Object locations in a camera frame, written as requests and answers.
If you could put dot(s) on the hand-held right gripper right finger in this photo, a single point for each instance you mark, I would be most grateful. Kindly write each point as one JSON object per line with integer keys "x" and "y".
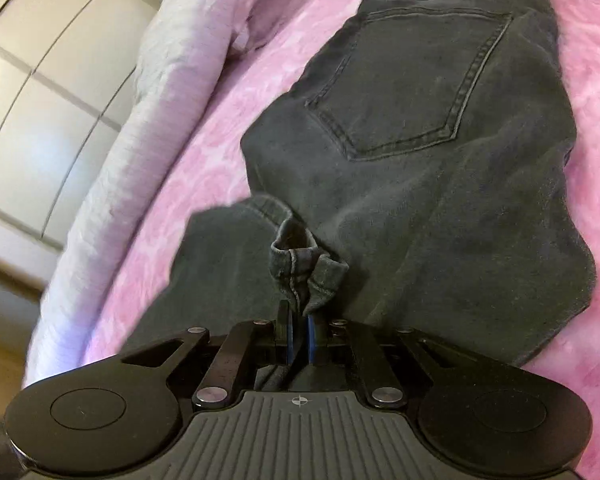
{"x": 311, "y": 342}

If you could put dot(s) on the pink floral blanket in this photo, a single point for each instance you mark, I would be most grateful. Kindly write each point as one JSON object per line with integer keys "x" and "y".
{"x": 595, "y": 110}

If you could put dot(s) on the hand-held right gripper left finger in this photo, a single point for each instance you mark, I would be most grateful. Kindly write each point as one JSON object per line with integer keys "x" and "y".
{"x": 291, "y": 345}

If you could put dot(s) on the white ribbed quilt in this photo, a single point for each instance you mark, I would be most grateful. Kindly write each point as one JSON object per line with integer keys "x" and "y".
{"x": 145, "y": 110}

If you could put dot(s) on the white wardrobe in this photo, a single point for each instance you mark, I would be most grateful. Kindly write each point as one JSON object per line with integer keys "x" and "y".
{"x": 45, "y": 110}

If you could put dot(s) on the dark grey jeans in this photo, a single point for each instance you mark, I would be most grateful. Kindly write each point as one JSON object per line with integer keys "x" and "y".
{"x": 430, "y": 185}

